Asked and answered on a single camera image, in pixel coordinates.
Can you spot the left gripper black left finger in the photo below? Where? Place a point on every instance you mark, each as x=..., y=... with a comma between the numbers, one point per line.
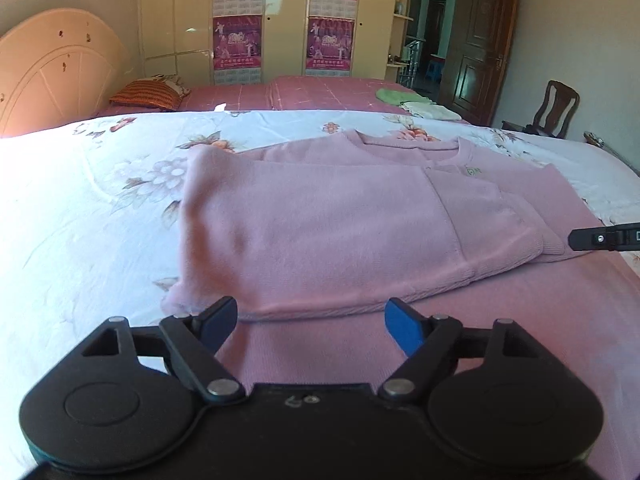
x=192, y=344

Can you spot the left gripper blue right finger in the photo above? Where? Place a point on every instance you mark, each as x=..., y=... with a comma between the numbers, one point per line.
x=429, y=345

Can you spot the pink knit sweater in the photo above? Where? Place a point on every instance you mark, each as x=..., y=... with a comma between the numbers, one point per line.
x=312, y=237

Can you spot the dark wooden chair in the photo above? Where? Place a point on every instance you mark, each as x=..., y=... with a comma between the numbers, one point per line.
x=553, y=117

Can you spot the white floral bed sheet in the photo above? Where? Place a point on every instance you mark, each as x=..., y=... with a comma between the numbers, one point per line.
x=89, y=230

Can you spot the white folded cloth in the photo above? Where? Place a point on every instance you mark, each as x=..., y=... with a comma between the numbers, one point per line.
x=430, y=110

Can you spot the green folded cloth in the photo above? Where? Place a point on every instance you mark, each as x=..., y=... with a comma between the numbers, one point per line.
x=400, y=98

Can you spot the dark wooden door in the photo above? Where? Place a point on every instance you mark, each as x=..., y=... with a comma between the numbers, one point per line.
x=478, y=53

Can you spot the orange striped pillow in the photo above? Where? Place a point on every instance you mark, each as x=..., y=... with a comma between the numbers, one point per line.
x=160, y=91

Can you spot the pink checked bedspread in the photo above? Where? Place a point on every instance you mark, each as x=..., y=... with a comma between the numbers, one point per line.
x=295, y=93

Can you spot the cream arched headboard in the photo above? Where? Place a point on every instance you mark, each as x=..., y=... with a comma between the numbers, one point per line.
x=57, y=67

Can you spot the cream glossy wardrobe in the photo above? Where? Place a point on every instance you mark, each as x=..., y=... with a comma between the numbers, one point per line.
x=177, y=38

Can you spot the purple calendar poster left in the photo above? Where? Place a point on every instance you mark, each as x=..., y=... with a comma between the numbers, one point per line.
x=237, y=41

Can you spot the purple calendar poster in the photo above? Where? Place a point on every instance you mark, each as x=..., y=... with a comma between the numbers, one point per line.
x=237, y=41
x=331, y=28

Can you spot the purple calendar poster right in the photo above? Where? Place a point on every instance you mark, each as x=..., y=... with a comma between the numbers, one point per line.
x=331, y=28

